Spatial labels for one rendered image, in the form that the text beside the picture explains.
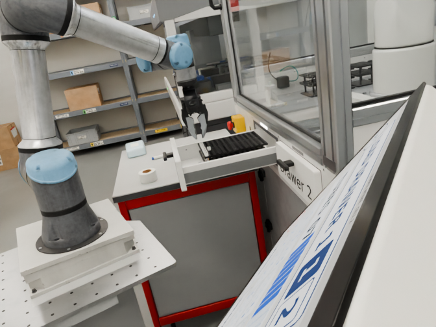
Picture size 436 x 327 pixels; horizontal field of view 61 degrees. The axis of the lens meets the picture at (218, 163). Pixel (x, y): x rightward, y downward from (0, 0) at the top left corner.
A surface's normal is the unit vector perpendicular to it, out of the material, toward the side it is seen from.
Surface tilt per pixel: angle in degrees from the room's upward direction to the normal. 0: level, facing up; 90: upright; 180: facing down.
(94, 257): 90
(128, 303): 90
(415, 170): 40
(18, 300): 0
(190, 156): 90
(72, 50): 90
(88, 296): 0
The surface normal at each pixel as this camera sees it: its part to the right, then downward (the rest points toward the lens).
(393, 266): 0.41, -0.68
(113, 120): 0.17, 0.32
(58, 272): 0.50, 0.22
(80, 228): 0.65, -0.15
